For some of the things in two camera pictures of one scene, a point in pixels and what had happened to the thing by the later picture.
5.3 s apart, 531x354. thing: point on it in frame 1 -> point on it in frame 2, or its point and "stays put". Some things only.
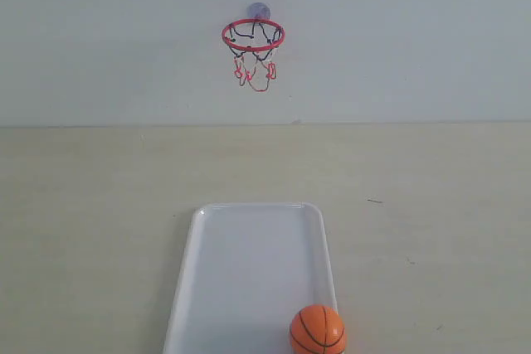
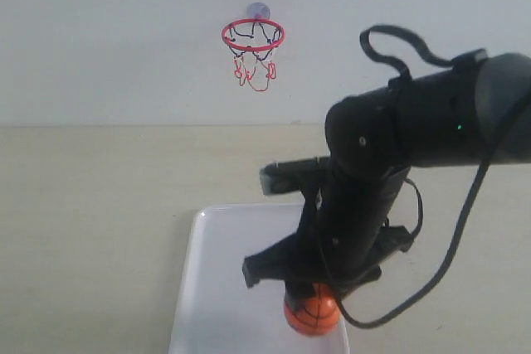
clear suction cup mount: (258, 10) stays put
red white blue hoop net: (255, 67) stays put
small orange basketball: (318, 329) -> (322, 312)
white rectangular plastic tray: (246, 271) stays put
